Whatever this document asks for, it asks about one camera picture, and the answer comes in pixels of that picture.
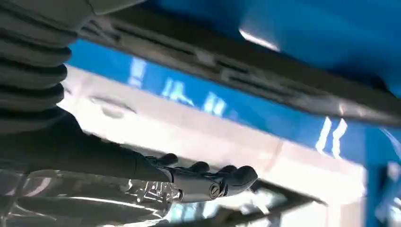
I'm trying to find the steel bench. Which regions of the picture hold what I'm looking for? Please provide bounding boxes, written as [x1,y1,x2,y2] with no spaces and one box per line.
[0,169,184,227]

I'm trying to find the blue panel with white lettering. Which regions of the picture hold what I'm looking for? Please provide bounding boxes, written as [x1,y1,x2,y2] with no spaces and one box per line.
[67,39,401,227]

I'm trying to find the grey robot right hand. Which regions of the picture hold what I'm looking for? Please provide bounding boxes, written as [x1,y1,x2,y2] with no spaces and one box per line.
[0,108,259,204]

